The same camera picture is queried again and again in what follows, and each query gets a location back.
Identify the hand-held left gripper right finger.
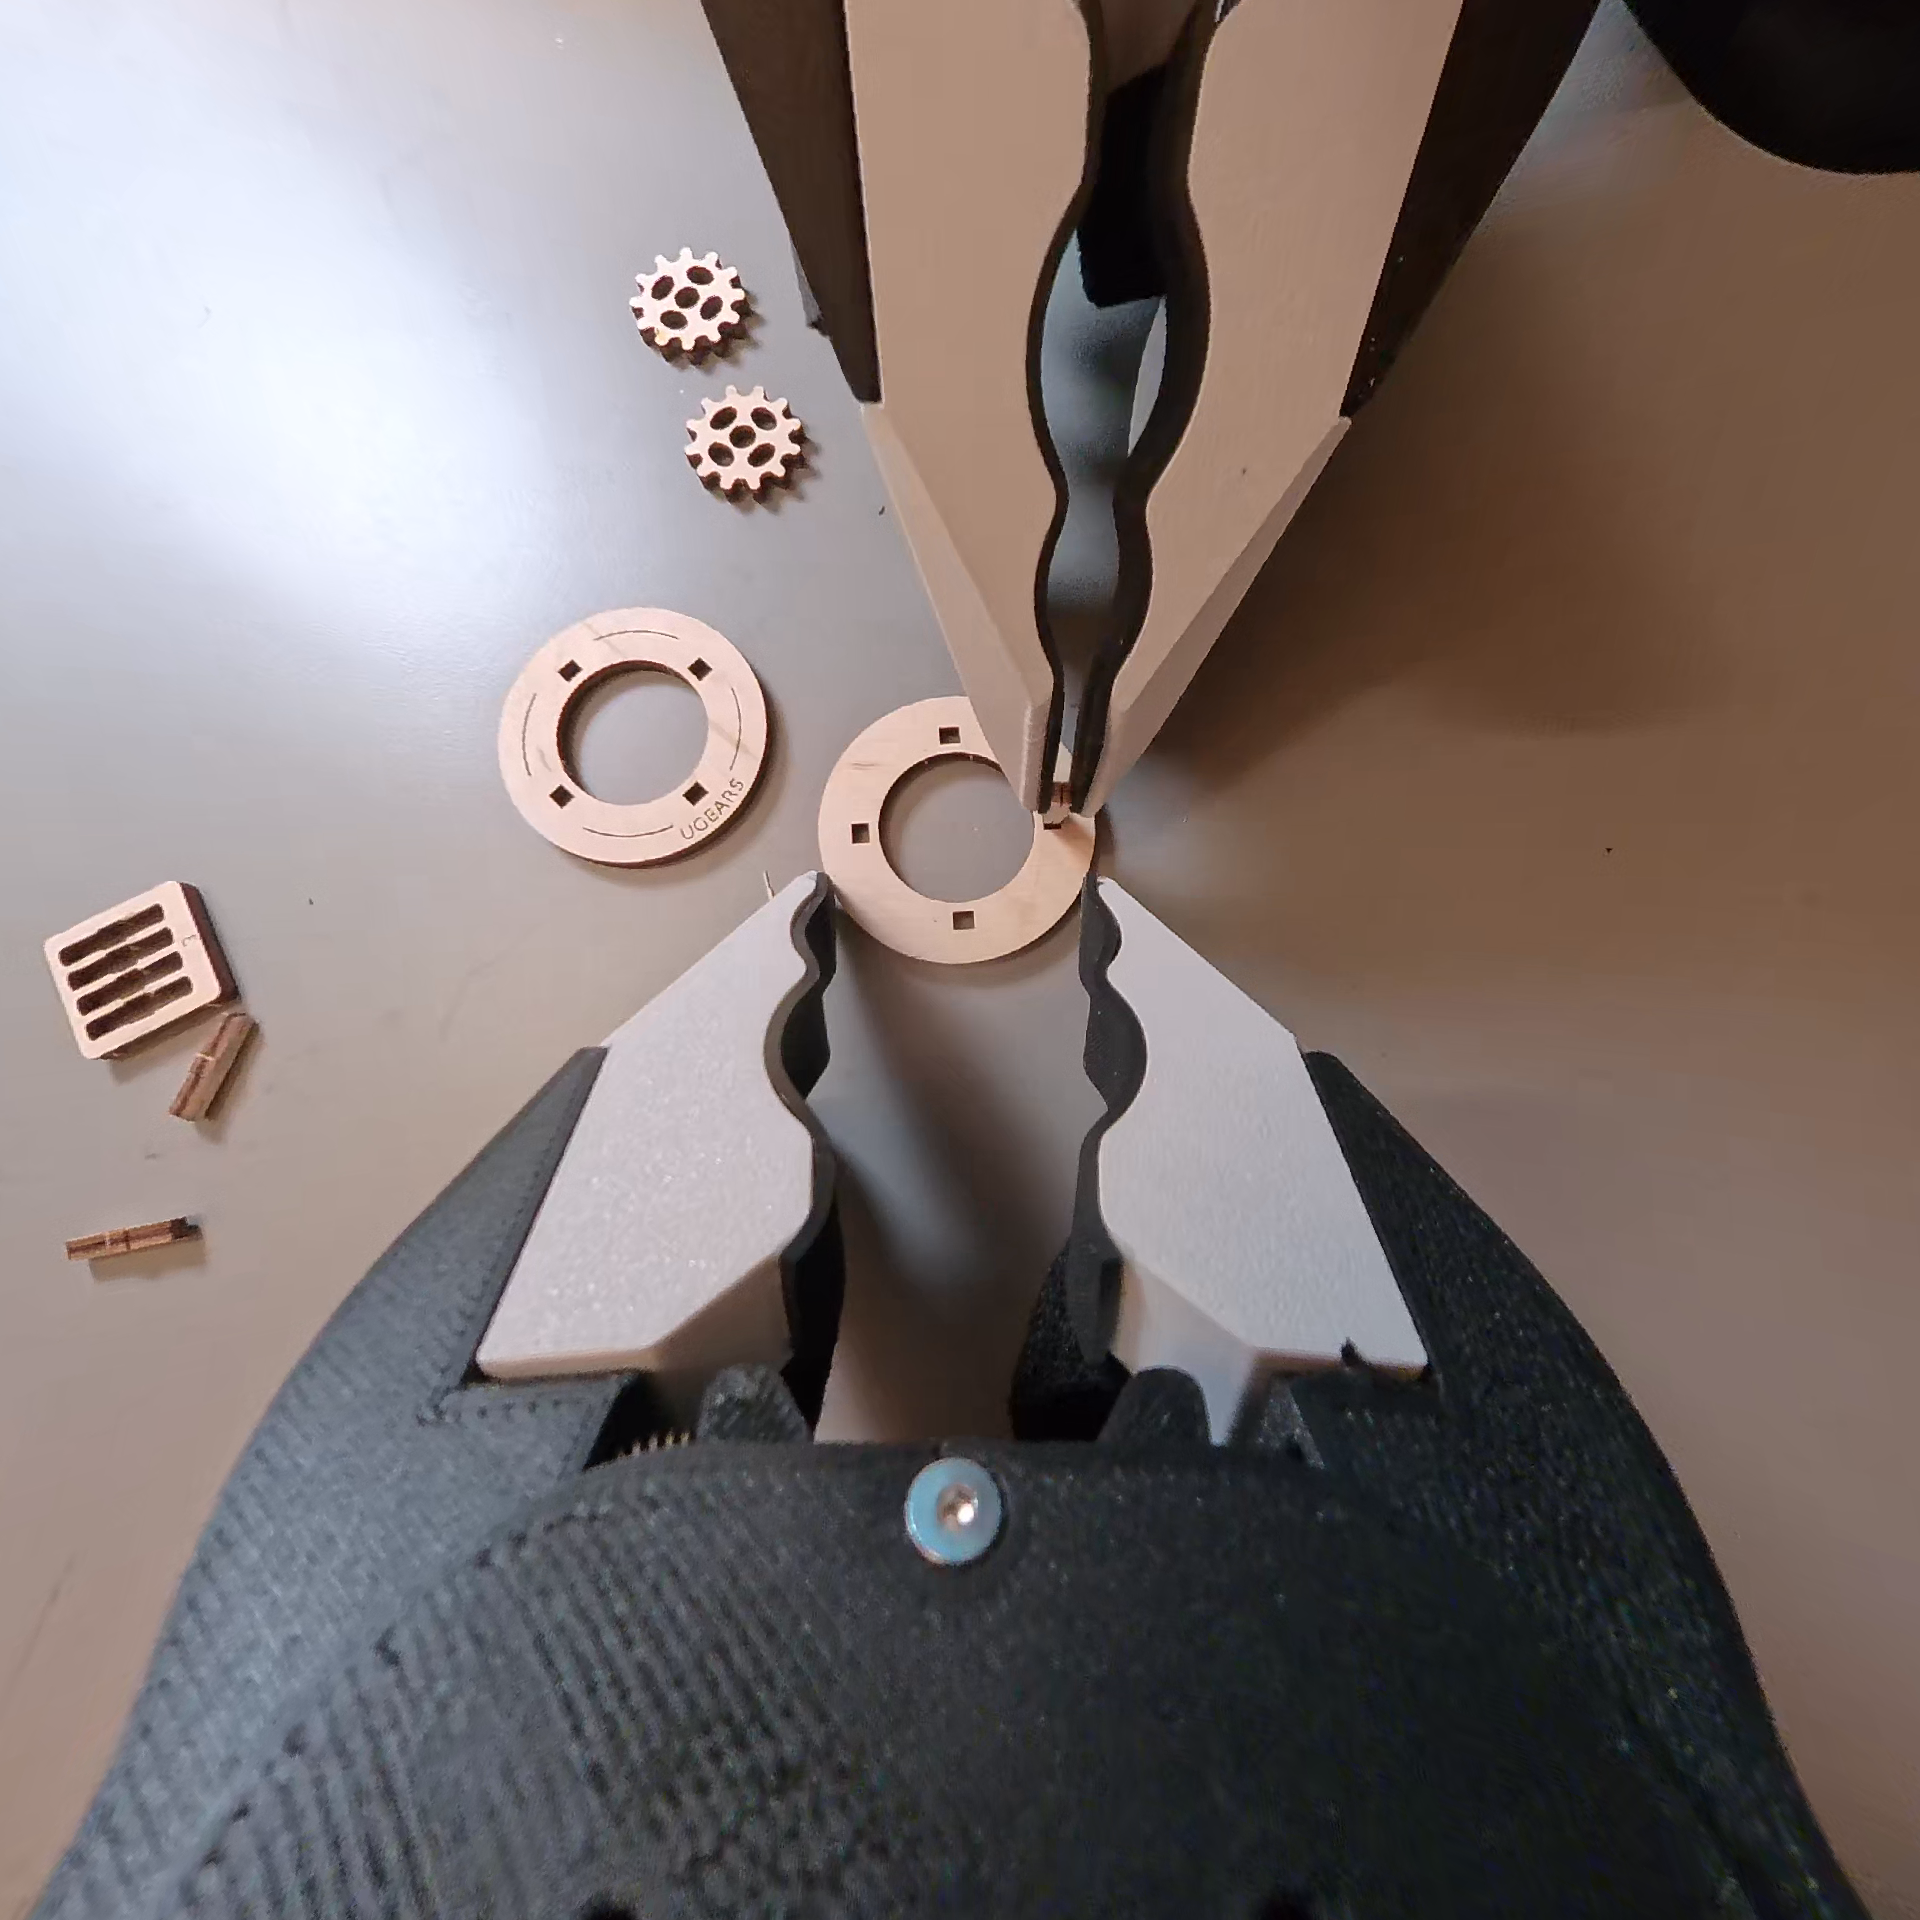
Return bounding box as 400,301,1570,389
1068,876,1432,1447

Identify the small wooden pin frame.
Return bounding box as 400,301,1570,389
41,880,244,1069

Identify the large wooden ring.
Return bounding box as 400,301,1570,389
498,607,780,871
820,694,1098,966

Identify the grey desk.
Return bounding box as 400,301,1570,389
0,0,1920,1920

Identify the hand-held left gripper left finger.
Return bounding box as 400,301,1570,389
473,871,840,1404

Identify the small wooden gear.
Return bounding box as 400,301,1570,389
684,384,814,506
624,246,754,365

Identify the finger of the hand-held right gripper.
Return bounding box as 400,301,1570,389
1068,0,1468,824
840,0,1112,817

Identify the person's right forearm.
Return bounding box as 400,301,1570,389
1626,0,1920,178

